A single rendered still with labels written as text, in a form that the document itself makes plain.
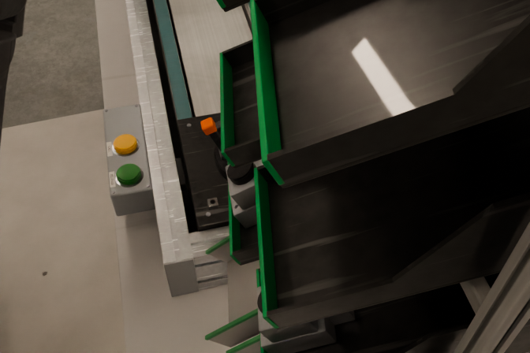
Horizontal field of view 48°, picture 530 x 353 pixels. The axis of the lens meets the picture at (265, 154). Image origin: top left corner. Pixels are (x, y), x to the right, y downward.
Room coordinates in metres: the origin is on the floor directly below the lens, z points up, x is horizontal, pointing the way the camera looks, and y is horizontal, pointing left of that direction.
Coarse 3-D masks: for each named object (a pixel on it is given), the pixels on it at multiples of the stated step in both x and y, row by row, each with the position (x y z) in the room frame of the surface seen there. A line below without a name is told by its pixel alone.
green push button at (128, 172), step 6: (120, 168) 0.64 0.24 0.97; (126, 168) 0.64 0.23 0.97; (132, 168) 0.64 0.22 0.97; (138, 168) 0.64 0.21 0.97; (120, 174) 0.63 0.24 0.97; (126, 174) 0.63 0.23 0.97; (132, 174) 0.63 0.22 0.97; (138, 174) 0.63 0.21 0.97; (120, 180) 0.62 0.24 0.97; (126, 180) 0.61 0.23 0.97; (132, 180) 0.61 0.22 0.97
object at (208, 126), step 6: (204, 120) 0.66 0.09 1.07; (210, 120) 0.65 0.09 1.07; (204, 126) 0.64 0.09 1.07; (210, 126) 0.64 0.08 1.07; (216, 126) 0.65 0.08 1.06; (204, 132) 0.64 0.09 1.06; (210, 132) 0.64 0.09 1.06; (216, 132) 0.65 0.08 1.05; (216, 138) 0.65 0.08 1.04; (216, 144) 0.65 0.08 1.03
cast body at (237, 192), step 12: (228, 168) 0.40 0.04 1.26; (240, 168) 0.39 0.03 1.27; (252, 168) 0.39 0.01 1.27; (228, 180) 0.39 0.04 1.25; (240, 180) 0.38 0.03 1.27; (252, 180) 0.38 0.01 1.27; (240, 192) 0.37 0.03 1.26; (252, 192) 0.37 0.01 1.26; (240, 204) 0.37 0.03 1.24; (252, 204) 0.37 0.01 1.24; (240, 216) 0.37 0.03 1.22; (252, 216) 0.37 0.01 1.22
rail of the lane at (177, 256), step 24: (144, 0) 1.14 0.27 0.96; (144, 24) 1.05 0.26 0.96; (144, 48) 0.98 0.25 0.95; (144, 72) 0.90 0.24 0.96; (144, 96) 0.83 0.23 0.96; (144, 120) 0.76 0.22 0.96; (168, 144) 0.70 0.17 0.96; (168, 168) 0.65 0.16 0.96; (168, 192) 0.60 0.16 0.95; (168, 216) 0.55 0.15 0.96; (168, 240) 0.50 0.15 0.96; (168, 264) 0.46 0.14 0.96; (192, 264) 0.47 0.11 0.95; (192, 288) 0.47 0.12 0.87
